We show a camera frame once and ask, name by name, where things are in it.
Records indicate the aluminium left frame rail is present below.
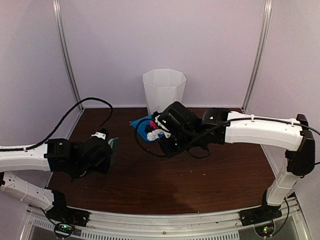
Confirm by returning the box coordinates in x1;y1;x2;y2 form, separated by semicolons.
51;0;85;151

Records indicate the large pink paper scrap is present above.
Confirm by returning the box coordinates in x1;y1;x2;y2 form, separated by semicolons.
149;120;158;129

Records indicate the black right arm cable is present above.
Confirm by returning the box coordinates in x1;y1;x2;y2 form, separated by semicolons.
134;119;231;160

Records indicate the small black paper ball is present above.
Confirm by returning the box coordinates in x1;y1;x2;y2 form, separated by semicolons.
144;125;155;133

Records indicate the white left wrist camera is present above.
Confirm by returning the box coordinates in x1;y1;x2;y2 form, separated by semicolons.
90;128;109;141

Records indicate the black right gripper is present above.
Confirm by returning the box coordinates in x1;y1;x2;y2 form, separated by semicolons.
158;129;200;158

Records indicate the translucent white waste bin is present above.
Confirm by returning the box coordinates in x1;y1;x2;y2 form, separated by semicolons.
142;69;187;115

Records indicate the mint green hand brush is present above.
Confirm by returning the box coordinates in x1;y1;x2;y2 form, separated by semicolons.
108;137;119;166

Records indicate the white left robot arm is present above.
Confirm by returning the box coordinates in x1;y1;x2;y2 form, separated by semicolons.
0;133;119;222

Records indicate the aluminium frame rail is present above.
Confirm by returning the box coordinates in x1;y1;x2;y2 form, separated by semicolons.
241;0;273;161
51;0;85;151

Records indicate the blue plastic dustpan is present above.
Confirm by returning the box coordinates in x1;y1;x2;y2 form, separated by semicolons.
130;114;165;143

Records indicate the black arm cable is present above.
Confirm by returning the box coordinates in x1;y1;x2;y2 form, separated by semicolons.
134;119;231;160
0;97;114;152

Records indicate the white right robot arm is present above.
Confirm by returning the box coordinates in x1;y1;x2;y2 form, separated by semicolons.
155;101;316;221

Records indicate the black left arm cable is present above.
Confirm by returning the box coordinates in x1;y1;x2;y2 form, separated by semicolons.
0;97;114;152

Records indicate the aluminium right frame rail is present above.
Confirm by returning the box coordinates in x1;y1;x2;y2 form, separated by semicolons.
241;0;273;161

